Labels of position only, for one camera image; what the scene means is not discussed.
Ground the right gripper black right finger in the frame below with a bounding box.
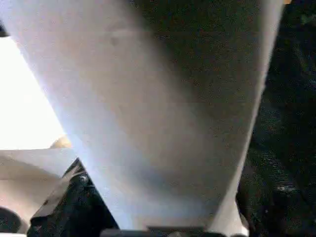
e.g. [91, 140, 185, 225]
[236, 177, 316, 237]

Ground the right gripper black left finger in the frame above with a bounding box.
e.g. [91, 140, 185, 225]
[26, 158, 120, 237]

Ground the white plastic table top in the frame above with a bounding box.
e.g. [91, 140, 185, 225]
[0, 37, 250, 234]

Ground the white plastic table leg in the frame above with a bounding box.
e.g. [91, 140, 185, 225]
[0, 0, 284, 233]

